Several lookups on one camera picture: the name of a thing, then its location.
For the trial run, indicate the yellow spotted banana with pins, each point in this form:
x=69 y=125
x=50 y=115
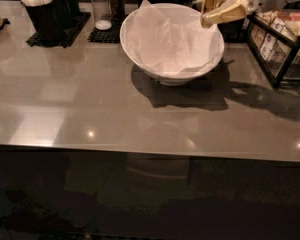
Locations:
x=207 y=6

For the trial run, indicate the white ceramic bowl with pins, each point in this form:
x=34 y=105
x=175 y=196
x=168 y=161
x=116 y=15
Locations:
x=140 y=34

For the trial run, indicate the white paper liner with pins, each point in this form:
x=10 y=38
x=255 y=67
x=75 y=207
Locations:
x=166 y=40

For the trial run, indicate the glass pepper shaker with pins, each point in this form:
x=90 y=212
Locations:
x=117 y=9

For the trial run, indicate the black rubber mat centre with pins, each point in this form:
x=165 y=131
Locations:
x=106 y=30

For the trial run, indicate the black rubber mat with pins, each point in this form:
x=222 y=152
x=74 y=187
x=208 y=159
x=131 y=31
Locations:
x=106 y=30
x=70 y=34

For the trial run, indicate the glass salt shaker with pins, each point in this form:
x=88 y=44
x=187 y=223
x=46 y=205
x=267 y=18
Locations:
x=101 y=14

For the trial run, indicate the black rubber mat left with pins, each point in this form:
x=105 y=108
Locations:
x=70 y=34

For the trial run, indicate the black cutlery holder rear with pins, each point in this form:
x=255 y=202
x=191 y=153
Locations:
x=66 y=11

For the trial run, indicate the black cutlery holder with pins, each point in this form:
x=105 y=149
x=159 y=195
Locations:
x=66 y=11
x=45 y=20

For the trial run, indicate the black cutlery holder front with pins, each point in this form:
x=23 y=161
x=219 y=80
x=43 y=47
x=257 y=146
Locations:
x=45 y=20

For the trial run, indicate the black wire tea rack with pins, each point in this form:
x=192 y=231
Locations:
x=274 y=39

